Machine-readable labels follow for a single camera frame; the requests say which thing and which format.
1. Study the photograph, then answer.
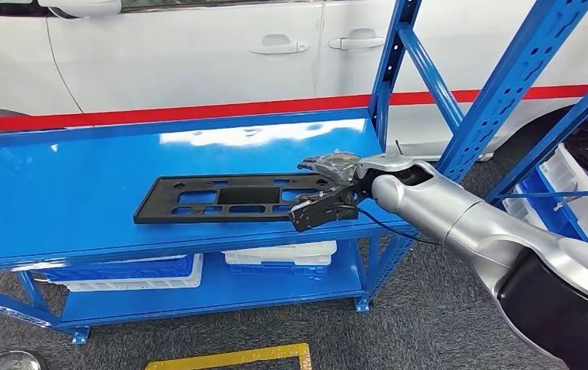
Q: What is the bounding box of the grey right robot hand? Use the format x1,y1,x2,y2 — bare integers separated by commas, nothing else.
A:
297,151,365,197

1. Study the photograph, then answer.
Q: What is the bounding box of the black plastic plate holder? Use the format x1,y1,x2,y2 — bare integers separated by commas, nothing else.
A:
133,172,335,226

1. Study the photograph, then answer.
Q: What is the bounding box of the blue metal shelf rack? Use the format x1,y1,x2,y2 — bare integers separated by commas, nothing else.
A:
485,59,588,254
0,0,588,345

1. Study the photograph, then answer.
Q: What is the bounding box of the blue plastic crate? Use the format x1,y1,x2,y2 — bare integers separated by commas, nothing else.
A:
38,255,196,284
230,263,328,277

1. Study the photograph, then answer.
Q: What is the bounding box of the white car with red stripe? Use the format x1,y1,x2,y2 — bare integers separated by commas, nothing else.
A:
0,0,588,162

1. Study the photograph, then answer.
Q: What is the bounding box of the blue plastic bin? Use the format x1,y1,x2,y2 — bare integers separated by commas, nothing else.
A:
518,166,588,241

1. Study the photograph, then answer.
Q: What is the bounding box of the yellow tape square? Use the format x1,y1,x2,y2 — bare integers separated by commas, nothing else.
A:
144,343,313,370

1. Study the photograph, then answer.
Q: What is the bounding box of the black cable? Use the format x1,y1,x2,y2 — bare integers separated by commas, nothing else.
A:
341,205,440,246

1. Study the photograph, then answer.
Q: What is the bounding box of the chrome stanchion post with base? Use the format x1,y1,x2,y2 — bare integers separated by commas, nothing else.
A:
0,351,43,370

